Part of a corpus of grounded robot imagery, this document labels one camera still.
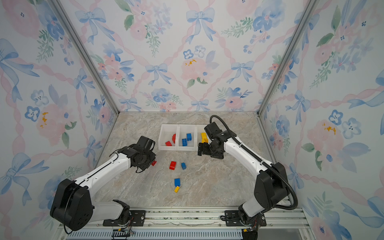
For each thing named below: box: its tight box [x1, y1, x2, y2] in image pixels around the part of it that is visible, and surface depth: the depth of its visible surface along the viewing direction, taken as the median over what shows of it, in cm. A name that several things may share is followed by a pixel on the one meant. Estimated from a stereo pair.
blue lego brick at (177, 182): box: [174, 178, 181, 187], surface depth 87 cm
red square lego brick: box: [169, 161, 177, 170], surface depth 93 cm
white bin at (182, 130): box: [177, 124, 198, 151], surface depth 102 cm
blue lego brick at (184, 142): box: [182, 138, 188, 147], surface depth 102 cm
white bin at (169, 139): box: [158, 124, 180, 151], surface depth 105 cm
